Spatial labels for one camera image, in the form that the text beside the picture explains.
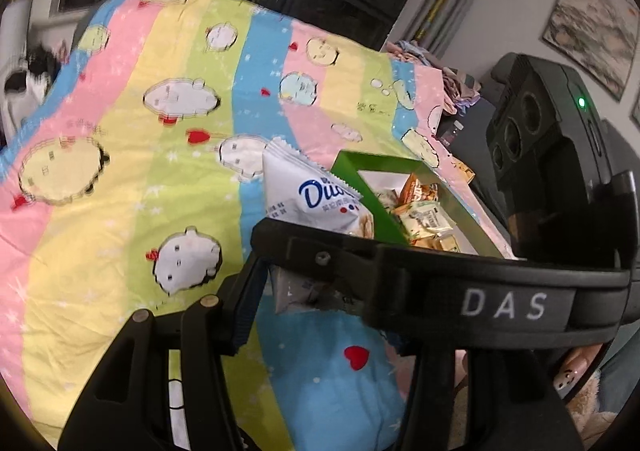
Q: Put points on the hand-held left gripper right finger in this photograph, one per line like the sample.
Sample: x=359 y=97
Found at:
x=435 y=381

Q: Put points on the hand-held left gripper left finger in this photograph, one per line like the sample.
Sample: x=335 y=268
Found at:
x=245 y=303

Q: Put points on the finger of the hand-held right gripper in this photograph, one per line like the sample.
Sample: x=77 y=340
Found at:
x=310 y=251

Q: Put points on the white snack bag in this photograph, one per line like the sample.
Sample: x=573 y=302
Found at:
x=310 y=196

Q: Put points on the green cardboard box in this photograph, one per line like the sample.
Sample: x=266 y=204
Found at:
x=385 y=221

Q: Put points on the large yellow snack bag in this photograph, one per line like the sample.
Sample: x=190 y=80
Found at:
x=422 y=218

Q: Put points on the dark grey furniture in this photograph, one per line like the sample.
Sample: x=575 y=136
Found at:
x=475 y=141

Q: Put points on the person's plush printed clothing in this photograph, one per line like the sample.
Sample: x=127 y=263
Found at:
x=570 y=376

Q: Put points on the pastel printed blanket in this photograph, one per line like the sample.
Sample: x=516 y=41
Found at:
x=125 y=231

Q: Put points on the pile of colourful clothes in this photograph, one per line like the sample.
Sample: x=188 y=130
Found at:
x=450 y=81

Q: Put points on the black and white clothing pile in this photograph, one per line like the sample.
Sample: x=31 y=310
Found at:
x=30 y=81

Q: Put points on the framed wall painting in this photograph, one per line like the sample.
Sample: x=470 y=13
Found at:
x=590 y=31

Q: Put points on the yellow wall pipe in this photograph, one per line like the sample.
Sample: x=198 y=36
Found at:
x=442 y=1

